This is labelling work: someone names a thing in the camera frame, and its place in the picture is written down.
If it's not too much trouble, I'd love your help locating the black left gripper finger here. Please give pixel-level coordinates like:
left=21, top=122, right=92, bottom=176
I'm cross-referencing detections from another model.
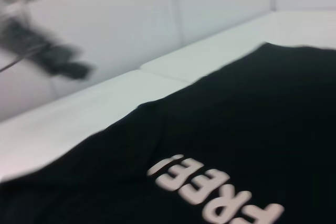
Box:
left=61, top=62, right=96, bottom=80

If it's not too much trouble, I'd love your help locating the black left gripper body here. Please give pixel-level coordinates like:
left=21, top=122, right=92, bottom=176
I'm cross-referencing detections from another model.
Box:
left=2, top=23, right=79, bottom=74

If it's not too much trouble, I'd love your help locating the black shirt with FREE print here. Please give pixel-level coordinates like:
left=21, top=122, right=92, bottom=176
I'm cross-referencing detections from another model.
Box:
left=0, top=41, right=336, bottom=224

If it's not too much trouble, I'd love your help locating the left gripper cable with plug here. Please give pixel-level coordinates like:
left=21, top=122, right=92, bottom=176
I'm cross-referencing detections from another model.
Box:
left=0, top=42, right=50, bottom=72

